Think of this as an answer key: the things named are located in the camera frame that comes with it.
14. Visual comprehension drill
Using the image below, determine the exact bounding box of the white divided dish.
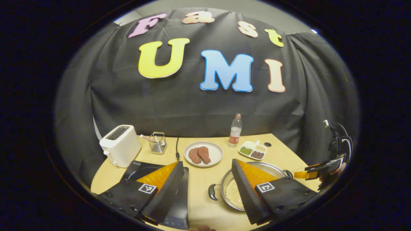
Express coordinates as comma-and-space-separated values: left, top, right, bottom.
238, 140, 267, 161

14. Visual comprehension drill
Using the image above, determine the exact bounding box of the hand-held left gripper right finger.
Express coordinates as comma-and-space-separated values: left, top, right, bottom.
231, 158, 321, 226

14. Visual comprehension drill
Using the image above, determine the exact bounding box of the clear plastic water bottle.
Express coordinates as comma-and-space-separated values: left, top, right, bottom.
228, 113, 243, 148

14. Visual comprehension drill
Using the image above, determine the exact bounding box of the stainless steel pot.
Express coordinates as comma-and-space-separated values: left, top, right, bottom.
208, 161, 293, 212

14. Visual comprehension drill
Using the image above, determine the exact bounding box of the white toaster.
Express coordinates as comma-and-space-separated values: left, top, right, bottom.
99, 124, 142, 168

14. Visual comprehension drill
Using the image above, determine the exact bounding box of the metal wire basket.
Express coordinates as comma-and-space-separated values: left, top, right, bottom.
148, 132, 167, 155

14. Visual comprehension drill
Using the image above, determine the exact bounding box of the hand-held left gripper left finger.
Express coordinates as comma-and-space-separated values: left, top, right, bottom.
96, 160, 185, 224

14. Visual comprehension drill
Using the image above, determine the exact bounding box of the black backdrop cloth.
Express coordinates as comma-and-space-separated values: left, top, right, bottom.
55, 8, 358, 190

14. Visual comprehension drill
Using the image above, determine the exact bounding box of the brown meat piece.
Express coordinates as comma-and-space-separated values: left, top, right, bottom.
188, 148, 202, 165
197, 146, 212, 164

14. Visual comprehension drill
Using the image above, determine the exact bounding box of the black induction cooktop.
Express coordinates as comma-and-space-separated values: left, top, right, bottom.
120, 160, 190, 230

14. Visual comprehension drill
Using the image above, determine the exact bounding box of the white round plate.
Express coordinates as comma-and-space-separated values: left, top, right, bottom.
184, 141, 223, 168

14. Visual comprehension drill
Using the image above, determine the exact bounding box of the pile of yellow soybeans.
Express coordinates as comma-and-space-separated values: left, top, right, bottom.
223, 178, 246, 208

